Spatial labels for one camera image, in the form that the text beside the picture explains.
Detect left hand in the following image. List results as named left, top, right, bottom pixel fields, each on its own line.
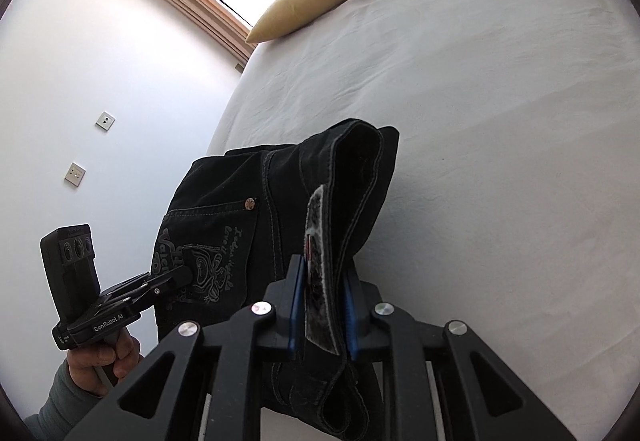
left=66, top=328, right=143, bottom=397

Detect white bed mattress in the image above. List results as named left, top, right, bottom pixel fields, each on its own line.
left=209, top=0, right=639, bottom=440

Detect white wall socket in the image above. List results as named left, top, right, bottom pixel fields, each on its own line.
left=64, top=163, right=86, bottom=188

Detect black denim pants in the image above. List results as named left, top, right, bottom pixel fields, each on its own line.
left=151, top=118, right=399, bottom=440

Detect yellow pillow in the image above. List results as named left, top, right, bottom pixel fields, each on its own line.
left=245, top=0, right=346, bottom=44

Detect grey fleece sleeve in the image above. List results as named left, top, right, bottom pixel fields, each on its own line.
left=24, top=359, right=102, bottom=441

